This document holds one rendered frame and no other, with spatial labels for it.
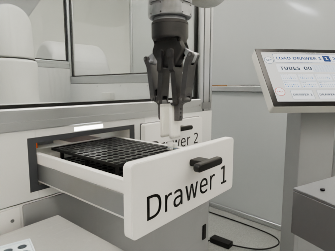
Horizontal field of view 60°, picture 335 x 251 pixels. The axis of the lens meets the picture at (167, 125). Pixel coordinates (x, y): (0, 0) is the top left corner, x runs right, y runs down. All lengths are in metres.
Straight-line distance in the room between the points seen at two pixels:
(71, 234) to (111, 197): 0.16
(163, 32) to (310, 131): 0.95
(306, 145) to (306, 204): 0.82
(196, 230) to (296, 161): 0.55
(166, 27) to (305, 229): 0.45
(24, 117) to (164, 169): 0.32
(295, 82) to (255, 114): 1.01
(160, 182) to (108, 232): 0.41
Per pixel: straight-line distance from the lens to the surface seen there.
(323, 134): 1.42
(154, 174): 0.43
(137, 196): 0.42
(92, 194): 0.51
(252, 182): 2.38
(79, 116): 0.70
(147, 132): 0.82
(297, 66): 1.36
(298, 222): 0.61
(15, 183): 0.65
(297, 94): 1.25
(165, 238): 1.02
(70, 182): 0.56
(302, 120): 1.36
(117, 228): 0.85
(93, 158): 0.56
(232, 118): 2.37
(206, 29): 1.10
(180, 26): 0.59
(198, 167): 0.46
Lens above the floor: 1.03
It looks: 7 degrees down
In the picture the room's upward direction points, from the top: straight up
